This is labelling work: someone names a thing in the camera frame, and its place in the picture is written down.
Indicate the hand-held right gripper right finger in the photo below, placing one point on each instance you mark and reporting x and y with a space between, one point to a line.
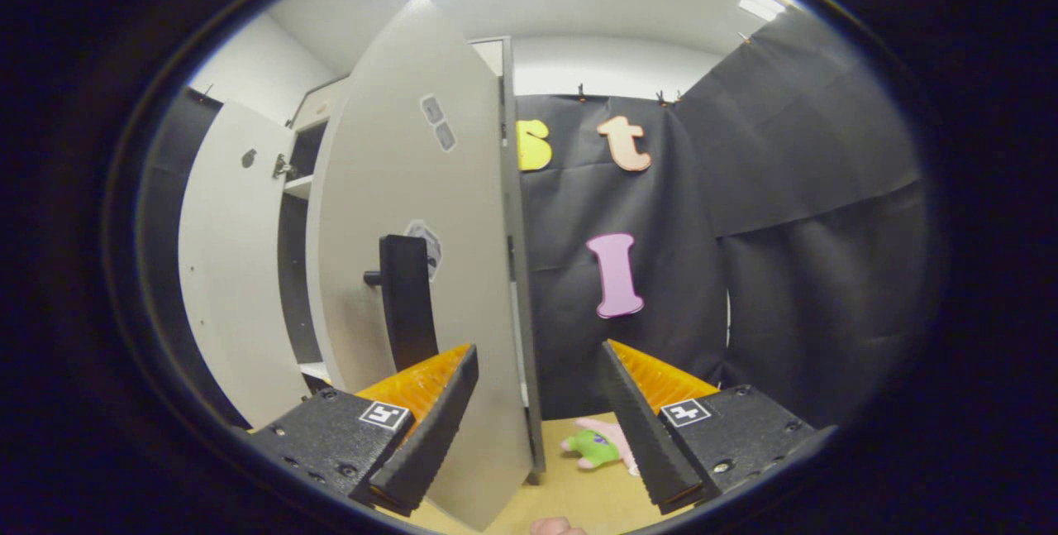
645 436

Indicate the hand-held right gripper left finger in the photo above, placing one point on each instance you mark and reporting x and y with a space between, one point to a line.
434 436

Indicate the grey shoe cabinet door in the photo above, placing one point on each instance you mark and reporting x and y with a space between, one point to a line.
231 270
388 188

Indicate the grey shoe cabinet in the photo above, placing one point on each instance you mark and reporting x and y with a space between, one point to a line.
318 109

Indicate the green and pink plush toy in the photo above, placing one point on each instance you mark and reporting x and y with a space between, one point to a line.
591 446

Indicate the black backdrop cloth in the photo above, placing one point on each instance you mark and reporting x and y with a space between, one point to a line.
785 188

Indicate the small ceiling light panel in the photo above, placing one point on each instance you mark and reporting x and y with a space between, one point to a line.
760 4

